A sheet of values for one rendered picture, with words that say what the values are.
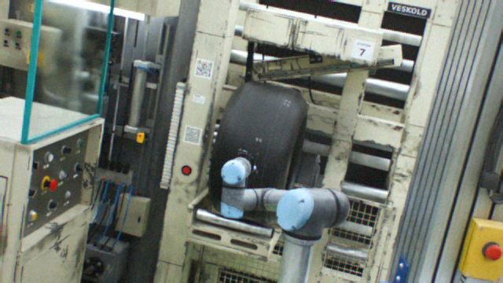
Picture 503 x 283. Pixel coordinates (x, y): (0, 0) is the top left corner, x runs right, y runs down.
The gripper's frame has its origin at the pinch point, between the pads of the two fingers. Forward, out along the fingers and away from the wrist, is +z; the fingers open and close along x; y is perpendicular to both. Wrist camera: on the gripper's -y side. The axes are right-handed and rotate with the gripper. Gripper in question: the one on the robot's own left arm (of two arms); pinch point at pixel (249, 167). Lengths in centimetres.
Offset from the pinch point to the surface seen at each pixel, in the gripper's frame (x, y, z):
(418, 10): -48, 79, 78
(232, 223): 5.5, -29.4, 25.8
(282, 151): -9.6, 7.6, 11.0
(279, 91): -0.6, 29.3, 28.2
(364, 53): -30, 53, 50
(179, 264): 26, -56, 37
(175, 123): 40, 6, 30
